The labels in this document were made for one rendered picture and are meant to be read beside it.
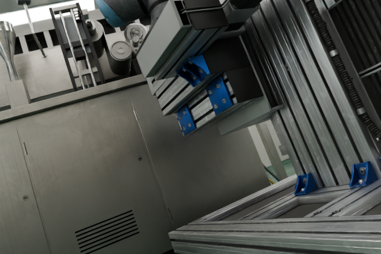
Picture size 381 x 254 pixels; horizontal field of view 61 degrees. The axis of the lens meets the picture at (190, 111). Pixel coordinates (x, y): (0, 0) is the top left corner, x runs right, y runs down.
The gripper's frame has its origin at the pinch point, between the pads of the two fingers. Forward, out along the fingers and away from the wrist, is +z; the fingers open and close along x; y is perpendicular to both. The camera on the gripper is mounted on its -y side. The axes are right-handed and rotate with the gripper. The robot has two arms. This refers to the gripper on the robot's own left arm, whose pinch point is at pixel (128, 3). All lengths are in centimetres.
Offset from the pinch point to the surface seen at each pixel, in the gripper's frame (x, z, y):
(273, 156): -80, 120, -41
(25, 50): 63, 31, 41
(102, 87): 28, 21, -44
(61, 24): 37.0, 5.3, 4.0
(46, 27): 47, 22, 51
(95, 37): 21.3, 17.7, 5.8
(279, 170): -80, 127, -49
